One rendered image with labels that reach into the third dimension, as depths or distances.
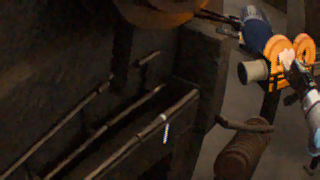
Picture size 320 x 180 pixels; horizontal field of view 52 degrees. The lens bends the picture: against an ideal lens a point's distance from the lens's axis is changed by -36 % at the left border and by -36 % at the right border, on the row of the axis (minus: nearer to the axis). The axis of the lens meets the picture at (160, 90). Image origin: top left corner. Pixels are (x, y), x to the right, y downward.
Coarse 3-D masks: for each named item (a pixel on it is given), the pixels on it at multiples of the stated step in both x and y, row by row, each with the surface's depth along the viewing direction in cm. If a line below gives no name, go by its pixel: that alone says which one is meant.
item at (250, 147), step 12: (252, 120) 118; (264, 120) 118; (240, 132) 114; (228, 144) 111; (240, 144) 107; (252, 144) 108; (264, 144) 113; (228, 156) 106; (240, 156) 105; (252, 156) 105; (216, 168) 109; (228, 168) 107; (240, 168) 105; (252, 168) 107
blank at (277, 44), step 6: (276, 36) 112; (282, 36) 112; (270, 42) 111; (276, 42) 110; (282, 42) 111; (288, 42) 112; (270, 48) 110; (276, 48) 111; (282, 48) 112; (288, 48) 113; (270, 54) 111; (276, 54) 112; (294, 54) 116; (276, 60) 113; (276, 66) 114; (270, 78) 116
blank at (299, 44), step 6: (300, 36) 117; (306, 36) 117; (294, 42) 117; (300, 42) 115; (306, 42) 117; (312, 42) 119; (294, 48) 117; (300, 48) 117; (306, 48) 122; (312, 48) 120; (300, 54) 118; (306, 54) 124; (312, 54) 122; (300, 60) 119; (306, 60) 123; (312, 60) 123
